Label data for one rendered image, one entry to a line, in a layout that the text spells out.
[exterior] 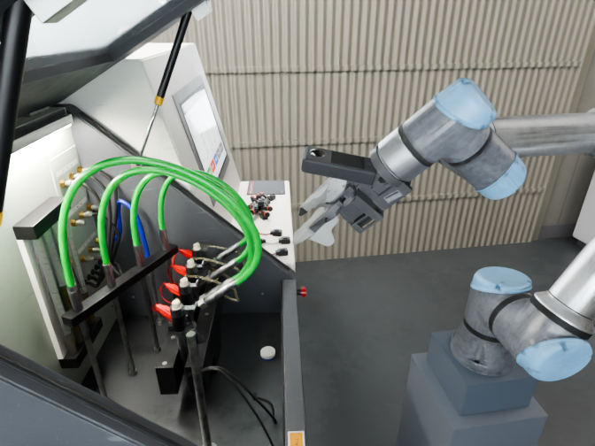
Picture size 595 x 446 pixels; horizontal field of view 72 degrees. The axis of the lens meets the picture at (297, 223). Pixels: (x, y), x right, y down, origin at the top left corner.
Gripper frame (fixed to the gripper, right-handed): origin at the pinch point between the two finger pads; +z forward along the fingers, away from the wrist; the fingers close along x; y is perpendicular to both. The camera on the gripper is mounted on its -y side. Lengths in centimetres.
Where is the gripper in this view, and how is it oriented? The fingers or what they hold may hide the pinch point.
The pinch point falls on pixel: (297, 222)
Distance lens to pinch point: 73.5
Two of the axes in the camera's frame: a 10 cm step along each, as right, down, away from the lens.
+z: -6.5, 5.2, 5.6
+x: 1.4, -6.4, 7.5
